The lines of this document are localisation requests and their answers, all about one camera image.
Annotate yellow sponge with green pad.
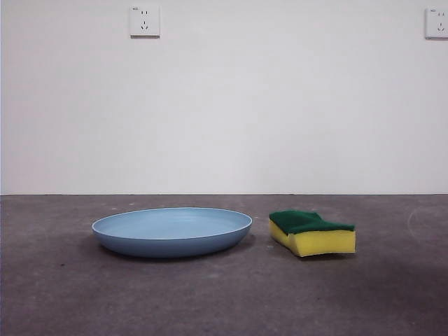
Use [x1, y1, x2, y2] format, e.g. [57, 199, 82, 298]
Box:
[268, 209, 357, 258]

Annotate light blue round plate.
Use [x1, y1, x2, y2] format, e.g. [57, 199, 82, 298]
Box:
[91, 206, 253, 259]

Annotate white wall power socket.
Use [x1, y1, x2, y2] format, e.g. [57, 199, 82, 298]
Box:
[424, 7, 448, 41]
[129, 4, 162, 39]

